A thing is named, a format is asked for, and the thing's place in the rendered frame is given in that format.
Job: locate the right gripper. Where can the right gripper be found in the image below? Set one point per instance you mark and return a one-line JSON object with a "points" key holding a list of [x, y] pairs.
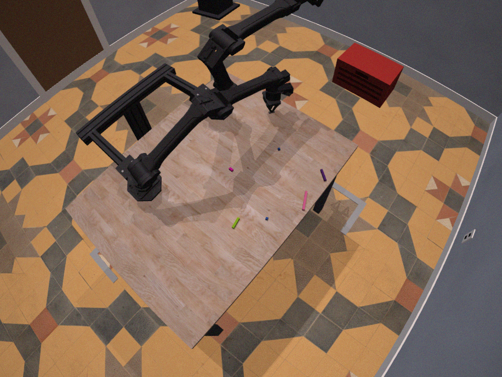
{"points": [[268, 98]]}

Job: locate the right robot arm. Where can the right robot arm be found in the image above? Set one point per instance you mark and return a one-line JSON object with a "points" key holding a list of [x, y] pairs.
{"points": [[145, 168]]}

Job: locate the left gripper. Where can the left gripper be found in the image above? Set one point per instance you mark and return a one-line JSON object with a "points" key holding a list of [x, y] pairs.
{"points": [[316, 2]]}

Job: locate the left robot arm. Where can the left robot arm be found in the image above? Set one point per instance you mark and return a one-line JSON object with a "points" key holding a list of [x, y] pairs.
{"points": [[225, 41]]}

